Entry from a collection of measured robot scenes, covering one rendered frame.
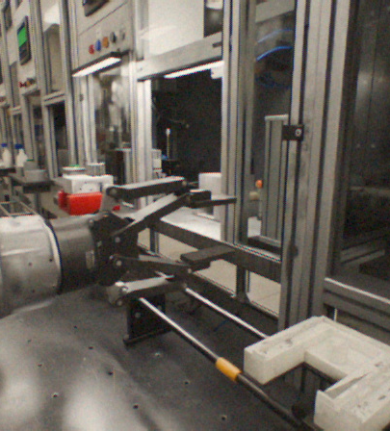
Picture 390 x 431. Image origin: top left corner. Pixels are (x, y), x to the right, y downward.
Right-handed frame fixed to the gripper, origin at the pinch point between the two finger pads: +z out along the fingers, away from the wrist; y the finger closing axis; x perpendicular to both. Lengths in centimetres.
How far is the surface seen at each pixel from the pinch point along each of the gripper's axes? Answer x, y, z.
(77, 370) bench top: 28.0, -33.8, -11.0
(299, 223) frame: 1.9, -2.8, 20.6
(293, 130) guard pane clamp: 4.4, 12.6, 20.3
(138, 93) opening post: 60, 23, 21
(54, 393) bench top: 24.0, -33.9, -16.5
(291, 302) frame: 2.4, -17.5, 20.6
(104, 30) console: 79, 44, 20
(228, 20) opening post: 21.4, 33.1, 20.6
